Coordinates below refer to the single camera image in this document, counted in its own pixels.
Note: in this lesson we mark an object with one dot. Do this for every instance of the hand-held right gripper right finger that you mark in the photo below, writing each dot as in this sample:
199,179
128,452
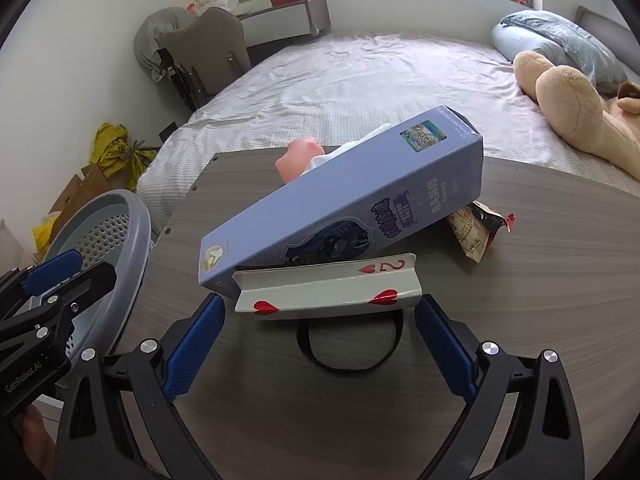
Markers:
445,345

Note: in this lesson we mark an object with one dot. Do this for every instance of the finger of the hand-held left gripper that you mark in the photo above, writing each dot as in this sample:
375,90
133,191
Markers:
92,282
55,267

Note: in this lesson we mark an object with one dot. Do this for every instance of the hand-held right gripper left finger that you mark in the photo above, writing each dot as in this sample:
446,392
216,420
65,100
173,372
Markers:
195,345

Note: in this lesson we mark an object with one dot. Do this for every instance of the grey perforated plastic basket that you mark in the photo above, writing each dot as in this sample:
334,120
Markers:
115,220

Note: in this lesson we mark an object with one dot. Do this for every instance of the playing card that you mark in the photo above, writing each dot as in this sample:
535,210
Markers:
320,295

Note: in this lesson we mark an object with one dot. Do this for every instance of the person's left hand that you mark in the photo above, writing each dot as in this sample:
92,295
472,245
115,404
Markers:
35,440

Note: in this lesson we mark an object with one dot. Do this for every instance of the small yellow plastic bag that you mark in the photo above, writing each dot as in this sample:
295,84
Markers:
46,232

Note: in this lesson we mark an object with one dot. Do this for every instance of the brown cardboard box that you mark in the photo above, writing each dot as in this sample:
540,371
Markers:
82,190

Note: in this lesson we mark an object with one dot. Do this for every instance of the black rubber band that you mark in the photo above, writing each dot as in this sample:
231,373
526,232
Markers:
300,338

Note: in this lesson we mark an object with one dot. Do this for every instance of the brown snack packet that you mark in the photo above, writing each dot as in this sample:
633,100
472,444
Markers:
472,232

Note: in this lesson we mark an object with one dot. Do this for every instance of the long blue cardboard box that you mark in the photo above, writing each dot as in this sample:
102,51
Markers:
350,200

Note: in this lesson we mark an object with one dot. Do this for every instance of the pink toy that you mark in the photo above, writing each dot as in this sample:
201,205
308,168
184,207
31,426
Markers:
297,160

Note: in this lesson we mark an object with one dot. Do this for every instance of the white toy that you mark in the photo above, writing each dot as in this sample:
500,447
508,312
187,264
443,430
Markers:
322,160

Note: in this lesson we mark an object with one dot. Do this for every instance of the grey garment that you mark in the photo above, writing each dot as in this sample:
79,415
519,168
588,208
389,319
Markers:
150,40

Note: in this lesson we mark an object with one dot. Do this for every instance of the large beige teddy bear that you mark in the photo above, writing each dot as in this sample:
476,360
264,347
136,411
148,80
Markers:
565,100

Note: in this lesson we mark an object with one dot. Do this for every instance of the grey padded chair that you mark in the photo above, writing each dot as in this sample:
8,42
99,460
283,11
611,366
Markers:
210,35

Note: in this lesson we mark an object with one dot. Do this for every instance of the bed with checked sheet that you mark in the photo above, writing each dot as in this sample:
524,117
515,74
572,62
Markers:
350,85

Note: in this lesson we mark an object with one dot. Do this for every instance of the light blue pillow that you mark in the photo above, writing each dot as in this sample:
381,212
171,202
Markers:
560,40

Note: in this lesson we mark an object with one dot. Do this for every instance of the grey padded headboard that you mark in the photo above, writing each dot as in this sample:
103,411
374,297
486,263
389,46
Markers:
607,27

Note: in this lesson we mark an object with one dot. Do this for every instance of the black wall socket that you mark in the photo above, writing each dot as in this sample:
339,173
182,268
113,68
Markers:
167,133

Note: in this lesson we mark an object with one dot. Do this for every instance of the white wall desk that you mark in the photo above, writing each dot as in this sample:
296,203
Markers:
280,20

